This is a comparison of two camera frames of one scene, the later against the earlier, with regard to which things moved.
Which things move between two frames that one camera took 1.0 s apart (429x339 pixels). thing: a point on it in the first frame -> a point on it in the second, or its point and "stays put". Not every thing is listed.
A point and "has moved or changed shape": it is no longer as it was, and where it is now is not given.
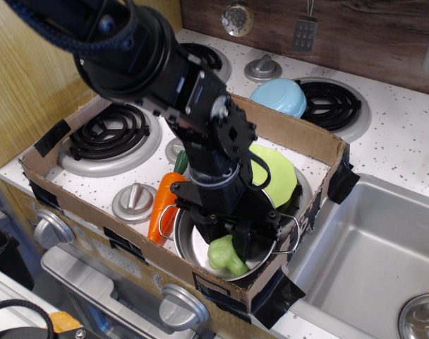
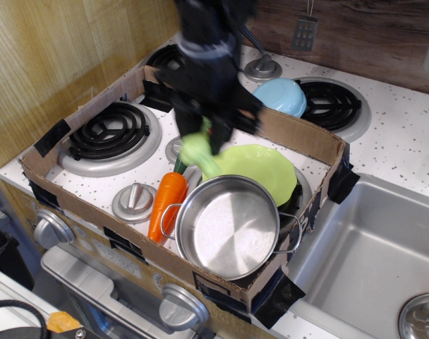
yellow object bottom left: (62, 322) stays put
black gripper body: (224, 199) -> (206, 83)
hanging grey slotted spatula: (305, 31) stays put
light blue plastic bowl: (281, 93) stays put
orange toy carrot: (164, 208) stays put
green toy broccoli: (221, 254) has moved or changed shape
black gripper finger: (253, 236) -> (221, 131)
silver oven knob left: (51, 230) stays put
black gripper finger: (212, 226) -> (189, 118)
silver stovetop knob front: (133, 203) stays put
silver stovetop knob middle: (173, 147) stays put
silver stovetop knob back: (263, 69) stays put
